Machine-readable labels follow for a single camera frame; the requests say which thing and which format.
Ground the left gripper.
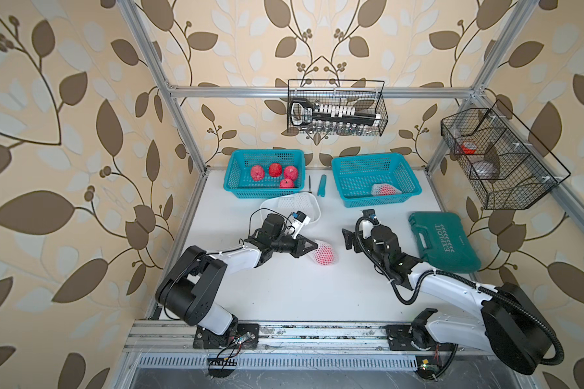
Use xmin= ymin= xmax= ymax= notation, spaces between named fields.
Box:
xmin=269 ymin=233 xmax=318 ymax=260

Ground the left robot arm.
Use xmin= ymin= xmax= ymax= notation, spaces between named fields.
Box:
xmin=155 ymin=210 xmax=319 ymax=336

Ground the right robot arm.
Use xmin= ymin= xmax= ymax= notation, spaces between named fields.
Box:
xmin=342 ymin=217 xmax=565 ymax=375

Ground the white plastic tray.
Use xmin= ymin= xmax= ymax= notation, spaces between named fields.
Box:
xmin=259 ymin=192 xmax=321 ymax=225

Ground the teal knife sheath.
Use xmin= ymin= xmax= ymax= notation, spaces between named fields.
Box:
xmin=317 ymin=174 xmax=327 ymax=197

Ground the right teal plastic basket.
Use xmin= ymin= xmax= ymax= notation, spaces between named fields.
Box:
xmin=332 ymin=153 xmax=422 ymax=208

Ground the teal plastic basket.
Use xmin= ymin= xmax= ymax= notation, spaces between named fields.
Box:
xmin=223 ymin=149 xmax=305 ymax=199
xmin=332 ymin=153 xmax=422 ymax=208

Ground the green tool case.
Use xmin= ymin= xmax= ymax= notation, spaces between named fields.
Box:
xmin=408 ymin=212 xmax=482 ymax=274

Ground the left teal plastic basket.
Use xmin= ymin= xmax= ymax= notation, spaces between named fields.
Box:
xmin=223 ymin=149 xmax=305 ymax=199

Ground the black white tool set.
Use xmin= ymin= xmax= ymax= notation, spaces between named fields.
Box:
xmin=287 ymin=99 xmax=384 ymax=126

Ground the red tape roll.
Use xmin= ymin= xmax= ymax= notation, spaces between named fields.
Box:
xmin=460 ymin=141 xmax=478 ymax=155

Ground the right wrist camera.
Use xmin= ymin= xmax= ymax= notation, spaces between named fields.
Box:
xmin=360 ymin=209 xmax=380 ymax=238

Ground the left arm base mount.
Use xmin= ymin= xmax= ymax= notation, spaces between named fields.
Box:
xmin=193 ymin=320 xmax=261 ymax=350

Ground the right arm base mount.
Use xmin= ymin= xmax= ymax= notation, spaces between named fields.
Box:
xmin=384 ymin=308 xmax=455 ymax=352

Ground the back black wire basket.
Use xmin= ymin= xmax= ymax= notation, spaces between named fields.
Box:
xmin=286 ymin=78 xmax=389 ymax=137

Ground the side black wire basket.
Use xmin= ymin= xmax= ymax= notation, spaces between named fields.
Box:
xmin=441 ymin=100 xmax=571 ymax=211

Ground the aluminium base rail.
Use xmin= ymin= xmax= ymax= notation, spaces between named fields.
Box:
xmin=121 ymin=319 xmax=527 ymax=371

